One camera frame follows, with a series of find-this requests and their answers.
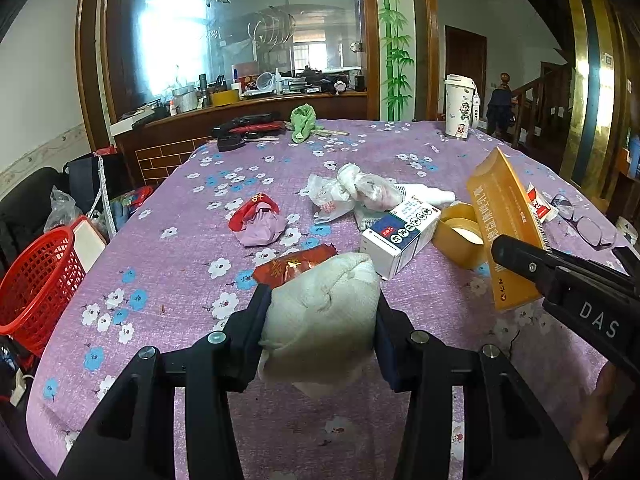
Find red flat pouch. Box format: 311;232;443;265
227;121;287;134

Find white tube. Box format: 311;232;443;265
397;183;457;207

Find eyeglasses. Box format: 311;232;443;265
550;192;618;251

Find white tissue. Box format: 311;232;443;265
257;252;383;401

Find red foil wrapper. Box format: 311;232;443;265
252;244;338;288

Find metal pot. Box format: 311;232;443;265
172;87;201;113

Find purple floral tablecloth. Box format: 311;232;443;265
27;119;636;480

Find red plastic basket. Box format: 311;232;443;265
0;225;88;358

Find green cloth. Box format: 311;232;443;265
290;104;318;143

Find white printed tumbler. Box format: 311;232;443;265
445;74;482;140

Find red wet wipe packet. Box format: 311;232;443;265
525;183;557;224

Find etched glass partition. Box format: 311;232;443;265
100;0;381;121

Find black sofa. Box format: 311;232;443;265
0;167;71;281

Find long orange box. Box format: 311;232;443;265
466;147;546;313

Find black pouch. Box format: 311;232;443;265
212;112;281;136

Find wooden cabinet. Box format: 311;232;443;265
110;92;371;186

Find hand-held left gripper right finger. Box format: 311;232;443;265
372;292;583;480

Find gold pillar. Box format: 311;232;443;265
560;0;631;186

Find red and pink crumpled bag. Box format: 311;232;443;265
228;195;288;247

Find clear plastic bag red print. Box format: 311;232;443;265
306;174;353;223

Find white crumpled plastic bag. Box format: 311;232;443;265
337;162;401;211

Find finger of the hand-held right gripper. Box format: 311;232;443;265
491;234;567;302
613;246;640;282

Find brown wooden door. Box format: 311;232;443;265
444;25;488;121

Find bamboo painted pillar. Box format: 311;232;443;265
372;0;418;122

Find person's right hand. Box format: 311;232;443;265
570;362;618;480

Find red box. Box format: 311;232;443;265
232;62;261;93

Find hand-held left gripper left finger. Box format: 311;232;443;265
57;285;273;480

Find yellow tape roll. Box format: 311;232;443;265
432;202;493;271

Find red and blue bag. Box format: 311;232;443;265
110;186;153;221

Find wooden stair railing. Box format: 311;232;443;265
500;72;573;151

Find white tray with red rim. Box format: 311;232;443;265
70;216;108;266

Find white strap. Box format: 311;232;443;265
97;155;118;236

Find dark jacket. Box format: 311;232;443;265
487;87;513;137

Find white and blue medicine box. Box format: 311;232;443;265
360;199;442;281

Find black shopping bag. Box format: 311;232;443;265
65;152;131;211

